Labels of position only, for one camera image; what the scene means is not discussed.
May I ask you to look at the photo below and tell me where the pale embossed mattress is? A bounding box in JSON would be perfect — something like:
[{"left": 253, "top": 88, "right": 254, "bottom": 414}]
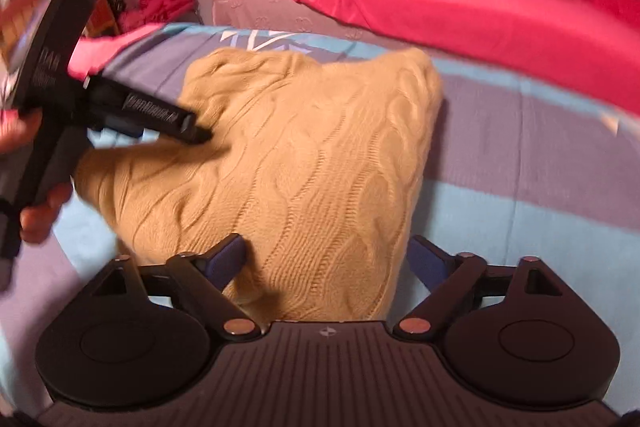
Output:
[{"left": 212, "top": 0, "right": 391, "bottom": 42}]

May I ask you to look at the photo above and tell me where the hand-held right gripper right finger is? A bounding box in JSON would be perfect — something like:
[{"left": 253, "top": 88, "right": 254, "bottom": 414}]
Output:
[{"left": 392, "top": 234, "right": 566, "bottom": 340}]

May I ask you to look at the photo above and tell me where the yellow cable-knit cardigan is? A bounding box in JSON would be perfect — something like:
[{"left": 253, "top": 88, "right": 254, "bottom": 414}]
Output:
[{"left": 72, "top": 47, "right": 443, "bottom": 323}]

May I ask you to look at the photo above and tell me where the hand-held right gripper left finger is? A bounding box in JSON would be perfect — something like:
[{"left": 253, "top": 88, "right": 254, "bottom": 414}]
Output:
[{"left": 90, "top": 233, "right": 263, "bottom": 340}]

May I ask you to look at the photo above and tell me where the person's left hand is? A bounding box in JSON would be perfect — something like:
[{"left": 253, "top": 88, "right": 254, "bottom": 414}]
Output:
[{"left": 0, "top": 111, "right": 73, "bottom": 245}]

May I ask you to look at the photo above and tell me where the pink cloth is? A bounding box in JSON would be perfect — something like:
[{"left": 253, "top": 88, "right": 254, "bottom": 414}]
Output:
[{"left": 67, "top": 24, "right": 161, "bottom": 80}]

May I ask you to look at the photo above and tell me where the blue grey patterned bed sheet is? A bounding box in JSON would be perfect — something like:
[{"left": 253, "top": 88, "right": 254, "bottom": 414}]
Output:
[{"left": 0, "top": 22, "right": 640, "bottom": 408}]

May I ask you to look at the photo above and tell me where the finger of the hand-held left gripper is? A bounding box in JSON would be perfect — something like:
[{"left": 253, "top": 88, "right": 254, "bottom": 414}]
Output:
[{"left": 85, "top": 76, "right": 213, "bottom": 145}]

